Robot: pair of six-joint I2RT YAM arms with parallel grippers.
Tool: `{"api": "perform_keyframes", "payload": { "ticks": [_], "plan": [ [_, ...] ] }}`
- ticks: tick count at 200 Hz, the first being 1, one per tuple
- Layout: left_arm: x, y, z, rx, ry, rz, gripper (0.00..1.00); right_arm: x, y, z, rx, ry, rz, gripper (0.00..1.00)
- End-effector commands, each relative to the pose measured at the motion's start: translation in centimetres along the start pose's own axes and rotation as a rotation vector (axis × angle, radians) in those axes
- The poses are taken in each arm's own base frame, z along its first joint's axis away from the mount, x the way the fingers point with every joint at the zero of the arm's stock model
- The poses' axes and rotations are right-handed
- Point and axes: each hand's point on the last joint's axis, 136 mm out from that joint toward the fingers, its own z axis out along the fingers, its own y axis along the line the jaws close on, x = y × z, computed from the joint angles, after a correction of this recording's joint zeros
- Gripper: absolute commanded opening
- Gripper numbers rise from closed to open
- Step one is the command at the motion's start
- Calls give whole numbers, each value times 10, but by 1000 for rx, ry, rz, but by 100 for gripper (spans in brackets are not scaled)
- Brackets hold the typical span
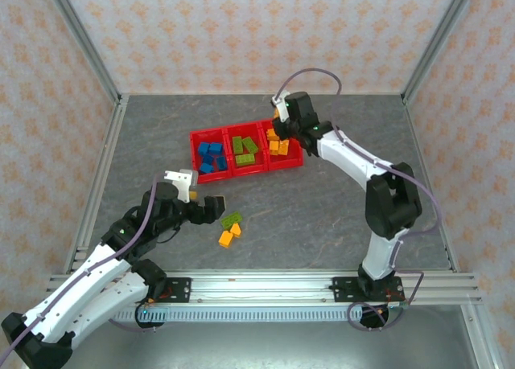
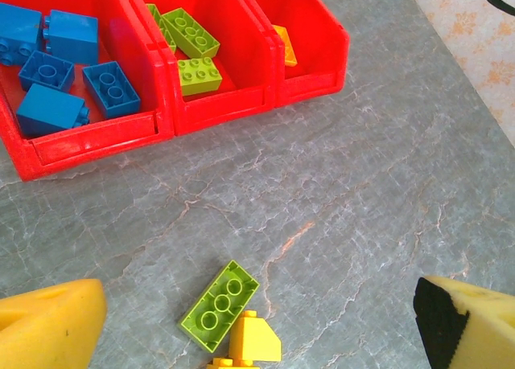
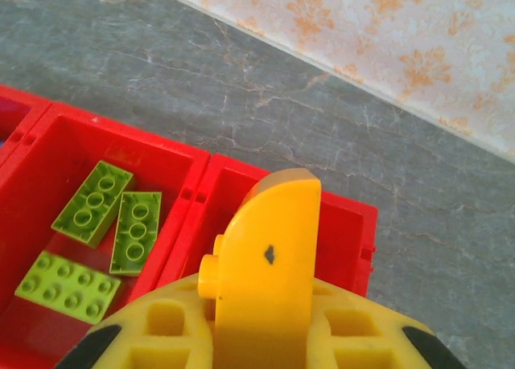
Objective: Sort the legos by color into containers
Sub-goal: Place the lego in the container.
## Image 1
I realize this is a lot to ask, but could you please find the wide aluminium frame rail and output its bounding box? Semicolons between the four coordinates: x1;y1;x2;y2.
43;270;484;305

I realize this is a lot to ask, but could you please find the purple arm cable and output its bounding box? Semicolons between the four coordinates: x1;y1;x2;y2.
275;68;443;332
0;174;159;362

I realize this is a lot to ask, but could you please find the red plastic bin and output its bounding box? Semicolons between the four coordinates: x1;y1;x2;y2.
223;123;270;179
260;119;305;172
188;128;231;184

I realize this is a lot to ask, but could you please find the slotted grey cable duct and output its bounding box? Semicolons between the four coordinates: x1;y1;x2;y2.
116;306;403;324

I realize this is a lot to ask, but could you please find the aluminium frame post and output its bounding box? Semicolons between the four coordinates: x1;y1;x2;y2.
42;0;124;105
402;0;480;105

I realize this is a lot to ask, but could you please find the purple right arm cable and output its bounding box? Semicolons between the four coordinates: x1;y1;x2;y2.
275;68;443;332

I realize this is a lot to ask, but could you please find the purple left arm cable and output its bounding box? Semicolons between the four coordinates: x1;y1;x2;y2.
0;174;159;362

